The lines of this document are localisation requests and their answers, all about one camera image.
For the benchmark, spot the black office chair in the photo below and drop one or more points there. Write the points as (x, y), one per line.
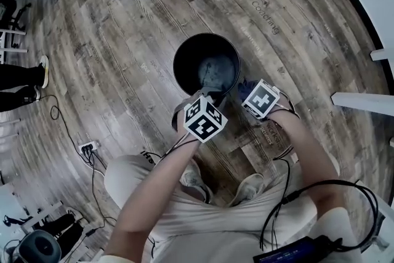
(13, 15)

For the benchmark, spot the black round bin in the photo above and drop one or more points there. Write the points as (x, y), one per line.
(191, 61)

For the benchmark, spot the person's left forearm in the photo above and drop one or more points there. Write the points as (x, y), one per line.
(154, 191)

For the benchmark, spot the black chest device with screen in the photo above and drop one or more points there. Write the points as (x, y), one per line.
(286, 254)

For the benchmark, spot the person's left hand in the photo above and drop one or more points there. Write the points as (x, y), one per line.
(181, 120)

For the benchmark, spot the person in beige clothes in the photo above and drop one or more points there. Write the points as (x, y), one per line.
(123, 175)

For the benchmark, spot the white desk with legs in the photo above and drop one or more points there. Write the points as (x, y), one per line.
(12, 50)

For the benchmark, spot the person's right light shoe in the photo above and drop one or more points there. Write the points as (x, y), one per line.
(249, 188)

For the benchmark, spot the dark blue cloth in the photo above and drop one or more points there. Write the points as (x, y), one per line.
(246, 89)

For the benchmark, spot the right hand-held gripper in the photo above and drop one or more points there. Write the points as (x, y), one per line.
(261, 100)

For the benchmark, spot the white table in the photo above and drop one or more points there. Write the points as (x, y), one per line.
(363, 103)

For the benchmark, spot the person's light shoe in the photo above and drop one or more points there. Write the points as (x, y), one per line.
(192, 178)
(249, 188)

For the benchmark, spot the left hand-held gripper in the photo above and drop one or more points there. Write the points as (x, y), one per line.
(203, 126)

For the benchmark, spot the person's left light shoe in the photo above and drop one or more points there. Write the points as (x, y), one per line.
(192, 178)

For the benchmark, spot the white power strip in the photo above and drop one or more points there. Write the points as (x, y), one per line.
(89, 147)

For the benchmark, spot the person's right forearm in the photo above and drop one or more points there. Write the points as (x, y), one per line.
(307, 154)

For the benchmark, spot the person's right hand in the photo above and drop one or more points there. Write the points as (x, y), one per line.
(280, 112)

